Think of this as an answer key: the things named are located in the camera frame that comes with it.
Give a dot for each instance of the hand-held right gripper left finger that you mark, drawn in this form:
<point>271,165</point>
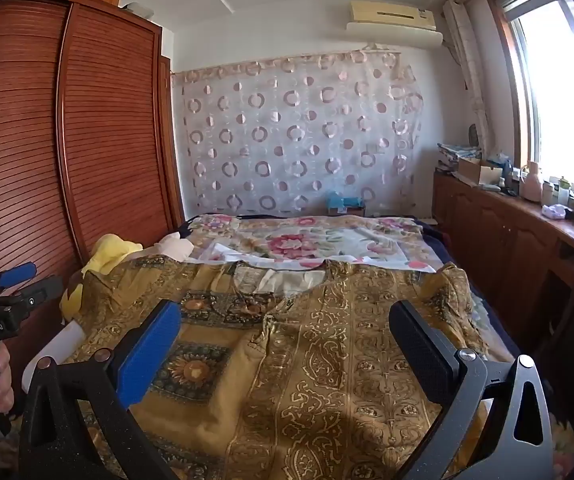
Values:
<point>149,355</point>

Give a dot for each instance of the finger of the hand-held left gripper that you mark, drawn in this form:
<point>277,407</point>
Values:
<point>42,290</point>
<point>17,272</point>

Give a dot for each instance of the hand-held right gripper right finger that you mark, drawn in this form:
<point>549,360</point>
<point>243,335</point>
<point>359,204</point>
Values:
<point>419,355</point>

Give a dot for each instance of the golden patterned garment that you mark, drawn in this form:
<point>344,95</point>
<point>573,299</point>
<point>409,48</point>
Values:
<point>317,360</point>

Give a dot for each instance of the yellow plush toy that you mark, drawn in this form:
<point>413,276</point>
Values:
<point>109,252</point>

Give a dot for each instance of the beige pillow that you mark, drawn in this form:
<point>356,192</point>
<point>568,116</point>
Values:
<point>177,247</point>

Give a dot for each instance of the brown slatted wooden wardrobe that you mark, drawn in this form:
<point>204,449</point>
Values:
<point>27,135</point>

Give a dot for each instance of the low wooden cabinet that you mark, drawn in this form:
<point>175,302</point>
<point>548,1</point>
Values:
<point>507,240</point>

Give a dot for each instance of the floral bed sheet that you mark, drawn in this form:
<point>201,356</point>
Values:
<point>292,242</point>

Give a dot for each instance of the cardboard box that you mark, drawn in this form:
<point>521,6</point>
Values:
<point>479,170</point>

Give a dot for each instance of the white plastic bag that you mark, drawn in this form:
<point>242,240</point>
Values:
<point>554,211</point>

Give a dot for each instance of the stack of papers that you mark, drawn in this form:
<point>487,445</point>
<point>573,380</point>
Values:
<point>459,152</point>

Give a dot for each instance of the green-capped bottle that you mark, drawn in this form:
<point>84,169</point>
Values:
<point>564,192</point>

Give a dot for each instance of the sheer circle-patterned curtain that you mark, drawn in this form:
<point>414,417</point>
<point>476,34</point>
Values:
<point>292,135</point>

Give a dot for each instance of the bundled pale window curtain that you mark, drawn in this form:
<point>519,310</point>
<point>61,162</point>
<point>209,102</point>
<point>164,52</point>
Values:
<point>472,70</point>

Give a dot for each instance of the white box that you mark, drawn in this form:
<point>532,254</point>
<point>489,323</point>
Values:
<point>137,8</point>

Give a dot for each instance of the wooden framed window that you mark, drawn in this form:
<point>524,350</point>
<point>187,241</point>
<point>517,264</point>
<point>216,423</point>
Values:
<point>557,85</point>

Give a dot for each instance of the wall air conditioner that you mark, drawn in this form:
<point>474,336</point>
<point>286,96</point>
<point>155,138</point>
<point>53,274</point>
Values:
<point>392,30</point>

